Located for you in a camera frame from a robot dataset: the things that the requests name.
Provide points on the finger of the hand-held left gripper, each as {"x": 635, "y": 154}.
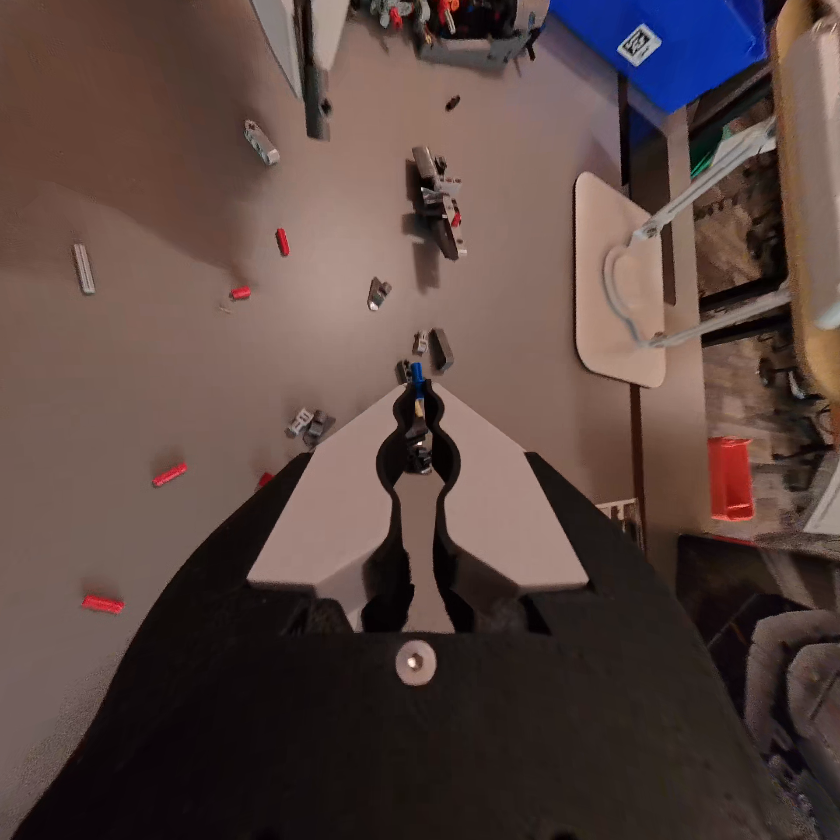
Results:
{"x": 328, "y": 26}
{"x": 279, "y": 33}

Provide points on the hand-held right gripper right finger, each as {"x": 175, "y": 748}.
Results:
{"x": 512, "y": 525}

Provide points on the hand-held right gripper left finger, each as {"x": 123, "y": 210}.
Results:
{"x": 321, "y": 525}

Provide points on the blue lego pin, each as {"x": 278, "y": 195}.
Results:
{"x": 417, "y": 375}

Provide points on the light grey lego beam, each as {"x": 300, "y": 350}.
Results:
{"x": 262, "y": 142}

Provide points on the lego car chassis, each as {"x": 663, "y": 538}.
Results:
{"x": 472, "y": 49}

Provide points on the dark grey lego beam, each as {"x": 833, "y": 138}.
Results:
{"x": 442, "y": 351}

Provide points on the light grey lego connector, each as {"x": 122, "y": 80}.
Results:
{"x": 421, "y": 342}

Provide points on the grey black lego subassembly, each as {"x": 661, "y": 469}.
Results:
{"x": 439, "y": 203}

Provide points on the grey lego wedge piece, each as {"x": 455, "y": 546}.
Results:
{"x": 379, "y": 293}

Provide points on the light grey lego axle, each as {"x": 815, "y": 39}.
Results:
{"x": 84, "y": 269}

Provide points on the red plastic bin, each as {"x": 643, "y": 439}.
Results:
{"x": 728, "y": 479}

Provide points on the grey rounded object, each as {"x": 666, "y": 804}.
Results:
{"x": 787, "y": 676}

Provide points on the blue plastic bin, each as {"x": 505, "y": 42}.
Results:
{"x": 695, "y": 39}

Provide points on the green plastic object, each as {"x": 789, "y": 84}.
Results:
{"x": 709, "y": 154}

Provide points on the tan rimmed grey panel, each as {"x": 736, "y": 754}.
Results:
{"x": 810, "y": 197}

